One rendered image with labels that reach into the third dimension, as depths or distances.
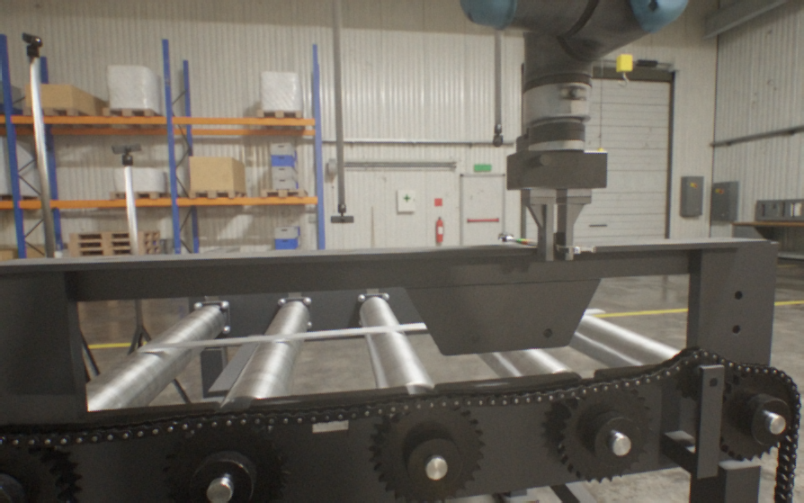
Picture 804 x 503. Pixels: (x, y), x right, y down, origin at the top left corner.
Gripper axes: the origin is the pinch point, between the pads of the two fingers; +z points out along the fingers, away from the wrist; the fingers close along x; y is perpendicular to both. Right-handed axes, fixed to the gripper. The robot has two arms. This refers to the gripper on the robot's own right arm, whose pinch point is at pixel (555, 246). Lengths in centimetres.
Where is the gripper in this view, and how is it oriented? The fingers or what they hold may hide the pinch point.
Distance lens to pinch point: 62.9
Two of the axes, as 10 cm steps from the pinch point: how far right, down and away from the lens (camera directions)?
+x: 9.9, -0.3, 1.5
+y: 1.6, 0.9, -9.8
